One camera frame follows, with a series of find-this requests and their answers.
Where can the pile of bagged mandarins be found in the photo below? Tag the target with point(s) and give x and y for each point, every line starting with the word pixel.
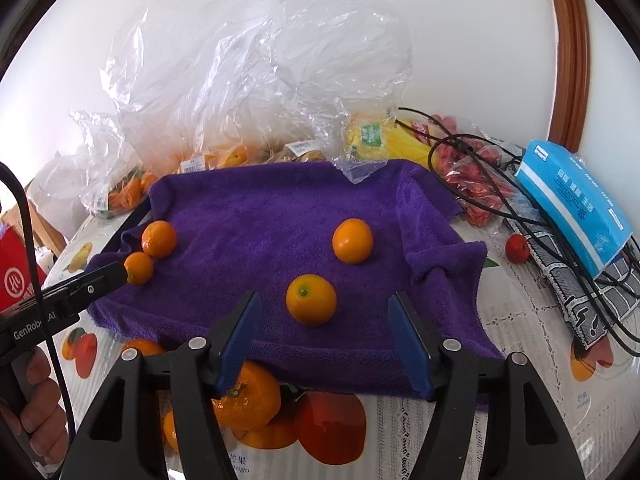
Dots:
pixel 127 190

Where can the person's left hand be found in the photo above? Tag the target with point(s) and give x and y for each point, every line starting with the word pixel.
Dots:
pixel 45 410

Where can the white plastic bag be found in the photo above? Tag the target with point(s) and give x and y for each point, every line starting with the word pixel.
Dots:
pixel 55 185

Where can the small orange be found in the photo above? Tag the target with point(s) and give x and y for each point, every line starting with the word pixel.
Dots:
pixel 138 268
pixel 353 240
pixel 310 298
pixel 171 430

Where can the large clear plastic bag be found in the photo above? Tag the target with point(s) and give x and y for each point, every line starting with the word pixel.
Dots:
pixel 225 85

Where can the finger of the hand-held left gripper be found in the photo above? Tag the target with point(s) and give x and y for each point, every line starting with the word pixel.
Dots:
pixel 95 282

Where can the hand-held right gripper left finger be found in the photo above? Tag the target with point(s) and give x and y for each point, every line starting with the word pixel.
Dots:
pixel 240 340

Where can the brown wooden door frame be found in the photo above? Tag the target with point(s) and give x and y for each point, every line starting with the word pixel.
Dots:
pixel 570 60

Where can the yellow packet with green label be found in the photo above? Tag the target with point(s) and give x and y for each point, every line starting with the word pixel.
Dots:
pixel 367 137

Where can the pile of bagged oranges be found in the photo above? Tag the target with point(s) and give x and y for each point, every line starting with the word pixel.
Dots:
pixel 235 155

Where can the small clear plastic bag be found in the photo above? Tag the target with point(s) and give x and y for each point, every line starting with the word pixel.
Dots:
pixel 100 160

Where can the black white patterned pouch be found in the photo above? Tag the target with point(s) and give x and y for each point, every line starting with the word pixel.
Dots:
pixel 575 300

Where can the red paper bag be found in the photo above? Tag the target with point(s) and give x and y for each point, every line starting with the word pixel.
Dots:
pixel 15 270

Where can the large mandarin orange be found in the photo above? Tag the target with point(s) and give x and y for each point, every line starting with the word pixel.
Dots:
pixel 145 347
pixel 250 400
pixel 159 239

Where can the black tray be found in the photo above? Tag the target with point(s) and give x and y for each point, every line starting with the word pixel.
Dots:
pixel 135 220

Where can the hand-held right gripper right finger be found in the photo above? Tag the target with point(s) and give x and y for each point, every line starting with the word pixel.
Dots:
pixel 410 340

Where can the blue tissue pack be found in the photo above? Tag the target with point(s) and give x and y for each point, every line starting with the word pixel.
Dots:
pixel 570 200

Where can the bag of red fruits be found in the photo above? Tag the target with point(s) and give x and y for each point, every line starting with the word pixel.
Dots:
pixel 475 185

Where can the small red fruit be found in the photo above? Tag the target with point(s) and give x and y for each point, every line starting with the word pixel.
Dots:
pixel 517 247

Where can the fruit printed lace tablecloth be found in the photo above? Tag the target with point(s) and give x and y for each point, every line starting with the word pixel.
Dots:
pixel 500 410

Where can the purple towel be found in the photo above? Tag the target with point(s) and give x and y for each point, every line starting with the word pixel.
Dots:
pixel 250 210

